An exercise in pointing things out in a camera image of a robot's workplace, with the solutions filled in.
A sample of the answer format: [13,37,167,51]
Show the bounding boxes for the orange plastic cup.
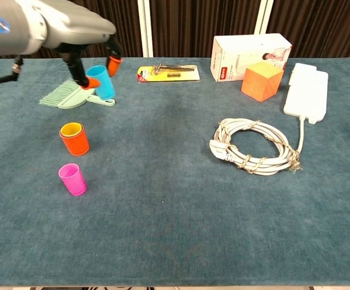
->
[59,122,90,156]

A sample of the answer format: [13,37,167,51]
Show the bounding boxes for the yellow plastic cup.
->
[60,122,82,138]

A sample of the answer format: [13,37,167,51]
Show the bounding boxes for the orange foam cube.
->
[241,62,285,103]

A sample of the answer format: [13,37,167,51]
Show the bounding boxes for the mint green hand brush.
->
[39,77,116,110]

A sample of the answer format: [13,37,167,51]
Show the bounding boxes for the pink plastic cup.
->
[57,163,87,196]

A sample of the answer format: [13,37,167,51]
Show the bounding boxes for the blue felt table cover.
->
[0,57,350,286]

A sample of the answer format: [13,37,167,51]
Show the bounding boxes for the yellow razor blister pack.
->
[137,63,201,85]

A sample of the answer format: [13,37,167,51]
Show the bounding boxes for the light blue plastic cup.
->
[86,65,116,100]

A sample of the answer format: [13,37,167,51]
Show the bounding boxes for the white power strip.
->
[283,62,329,124]

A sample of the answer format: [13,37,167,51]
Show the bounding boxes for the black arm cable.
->
[0,56,24,85]

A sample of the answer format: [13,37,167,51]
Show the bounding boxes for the coiled white power cable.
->
[209,118,306,176]

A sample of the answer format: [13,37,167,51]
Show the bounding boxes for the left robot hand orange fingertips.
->
[43,0,124,91]

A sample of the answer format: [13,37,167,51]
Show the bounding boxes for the white cardboard box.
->
[210,33,293,83]

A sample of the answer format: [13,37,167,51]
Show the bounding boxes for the white partition post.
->
[137,0,154,58]
[254,0,274,36]

